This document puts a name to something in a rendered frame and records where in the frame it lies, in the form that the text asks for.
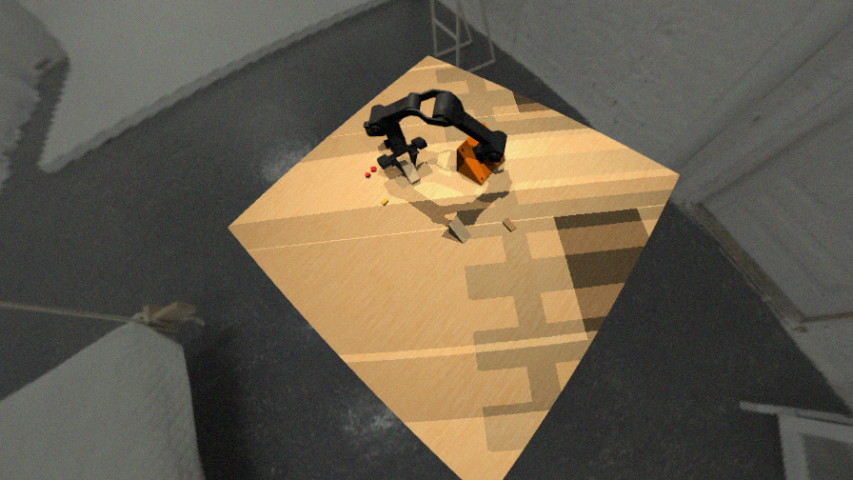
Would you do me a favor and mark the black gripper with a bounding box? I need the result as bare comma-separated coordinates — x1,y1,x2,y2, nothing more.
377,133,427,175

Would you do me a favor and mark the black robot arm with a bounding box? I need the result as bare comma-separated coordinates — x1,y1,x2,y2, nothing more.
364,90,507,164

